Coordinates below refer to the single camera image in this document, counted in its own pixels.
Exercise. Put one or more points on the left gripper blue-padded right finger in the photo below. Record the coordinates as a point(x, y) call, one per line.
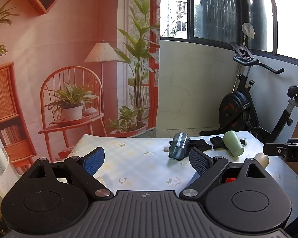
point(210, 170)

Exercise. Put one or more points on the transparent teal plastic cup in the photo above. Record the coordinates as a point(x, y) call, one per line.
point(179, 153)

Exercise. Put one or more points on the black sock left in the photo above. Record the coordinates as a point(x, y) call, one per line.
point(199, 144)

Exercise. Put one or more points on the red plastic cup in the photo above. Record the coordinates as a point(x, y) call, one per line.
point(229, 180)

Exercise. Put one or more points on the beige gold plastic cup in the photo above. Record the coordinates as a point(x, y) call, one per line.
point(262, 159)

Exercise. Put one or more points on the floral checkered tablecloth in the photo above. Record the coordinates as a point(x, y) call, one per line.
point(142, 164)

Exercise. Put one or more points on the printed room backdrop cloth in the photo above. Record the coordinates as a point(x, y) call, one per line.
point(75, 67)

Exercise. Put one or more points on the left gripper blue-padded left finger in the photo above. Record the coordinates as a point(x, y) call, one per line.
point(82, 170)

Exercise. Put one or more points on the white perforated laundry basket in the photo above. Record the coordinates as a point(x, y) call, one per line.
point(8, 175)

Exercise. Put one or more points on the black sock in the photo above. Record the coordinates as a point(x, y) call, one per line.
point(218, 143)
point(199, 144)

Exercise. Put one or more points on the light green plastic cup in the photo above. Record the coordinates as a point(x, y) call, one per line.
point(228, 138)

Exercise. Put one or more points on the black sock right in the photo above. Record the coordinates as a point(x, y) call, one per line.
point(218, 143)

